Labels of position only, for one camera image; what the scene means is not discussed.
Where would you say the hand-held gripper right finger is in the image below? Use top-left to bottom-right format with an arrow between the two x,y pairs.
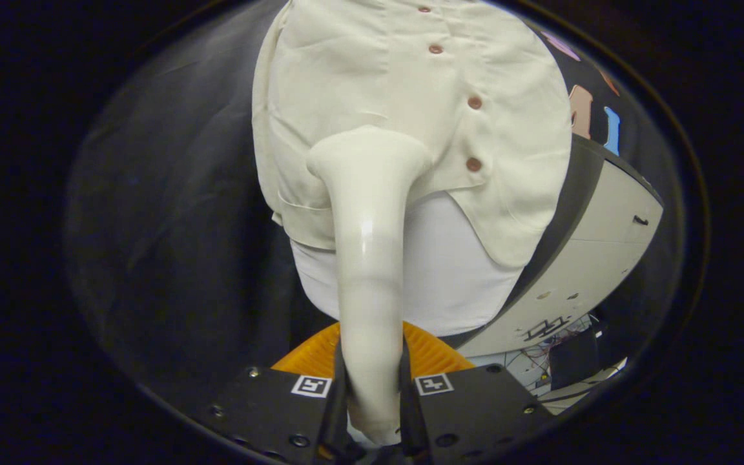
400,321 -> 553,465

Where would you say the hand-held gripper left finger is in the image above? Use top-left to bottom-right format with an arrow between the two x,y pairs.
194,321 -> 350,465

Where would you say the white garment steamer head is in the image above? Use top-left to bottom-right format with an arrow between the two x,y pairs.
306,125 -> 434,446

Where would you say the cream button shirt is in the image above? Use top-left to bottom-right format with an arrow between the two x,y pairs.
251,0 -> 573,269

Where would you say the black box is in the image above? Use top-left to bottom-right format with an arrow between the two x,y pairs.
548,326 -> 602,390

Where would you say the white ironing board pad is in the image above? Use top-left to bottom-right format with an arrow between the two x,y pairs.
289,191 -> 524,338

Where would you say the grey and white cabinet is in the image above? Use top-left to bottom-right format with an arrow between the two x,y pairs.
440,134 -> 665,358

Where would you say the black backdrop cloth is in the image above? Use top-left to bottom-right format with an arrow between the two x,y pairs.
65,0 -> 689,401

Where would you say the tangle of floor cables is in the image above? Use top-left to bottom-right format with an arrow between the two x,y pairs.
517,313 -> 599,375

